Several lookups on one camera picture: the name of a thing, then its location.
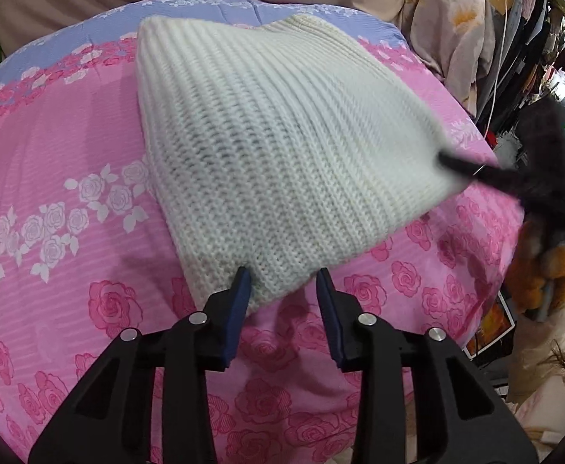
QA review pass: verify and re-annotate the person's white garment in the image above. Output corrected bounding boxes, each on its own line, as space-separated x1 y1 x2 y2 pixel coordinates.
502 280 565 445

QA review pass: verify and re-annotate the pink floral bedsheet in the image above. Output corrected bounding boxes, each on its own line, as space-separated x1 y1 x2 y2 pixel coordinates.
0 0 527 464

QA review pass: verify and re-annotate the cream floral cloth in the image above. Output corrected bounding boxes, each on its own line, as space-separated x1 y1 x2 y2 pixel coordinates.
401 0 498 119

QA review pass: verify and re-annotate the person's right hand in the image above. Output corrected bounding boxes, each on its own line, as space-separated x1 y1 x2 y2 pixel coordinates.
510 220 565 322

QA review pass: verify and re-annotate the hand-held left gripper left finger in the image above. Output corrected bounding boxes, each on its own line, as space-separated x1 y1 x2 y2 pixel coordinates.
28 266 253 464

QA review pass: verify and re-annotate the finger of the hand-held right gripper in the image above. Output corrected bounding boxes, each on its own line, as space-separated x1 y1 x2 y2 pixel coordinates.
437 151 522 196

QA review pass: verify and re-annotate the white cable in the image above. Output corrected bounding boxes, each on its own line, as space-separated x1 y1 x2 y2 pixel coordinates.
487 0 513 133

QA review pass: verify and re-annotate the orange picture card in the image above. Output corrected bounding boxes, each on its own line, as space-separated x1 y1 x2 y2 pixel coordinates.
462 294 516 359

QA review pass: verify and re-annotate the white red black knit sweater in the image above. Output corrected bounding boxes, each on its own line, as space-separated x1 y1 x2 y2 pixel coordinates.
135 14 464 307

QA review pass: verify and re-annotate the rack of hanging clothes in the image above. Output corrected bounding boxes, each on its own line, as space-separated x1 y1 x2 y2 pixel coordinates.
486 0 565 107

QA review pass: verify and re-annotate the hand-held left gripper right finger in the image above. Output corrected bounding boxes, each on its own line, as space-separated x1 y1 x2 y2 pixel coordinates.
315 267 539 464

